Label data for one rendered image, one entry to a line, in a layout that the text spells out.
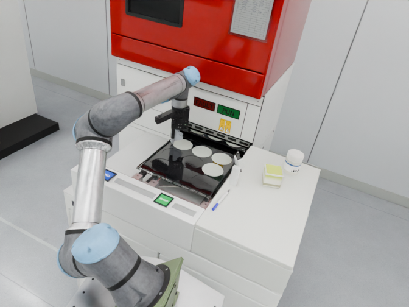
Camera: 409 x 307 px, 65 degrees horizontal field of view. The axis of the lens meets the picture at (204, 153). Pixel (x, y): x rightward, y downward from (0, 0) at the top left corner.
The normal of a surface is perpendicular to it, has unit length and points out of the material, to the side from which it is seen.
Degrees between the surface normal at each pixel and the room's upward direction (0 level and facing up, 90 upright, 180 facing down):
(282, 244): 0
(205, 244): 90
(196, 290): 0
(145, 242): 90
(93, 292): 0
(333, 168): 90
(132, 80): 90
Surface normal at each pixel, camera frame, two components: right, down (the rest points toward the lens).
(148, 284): 0.46, -0.48
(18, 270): 0.13, -0.82
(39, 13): -0.43, 0.46
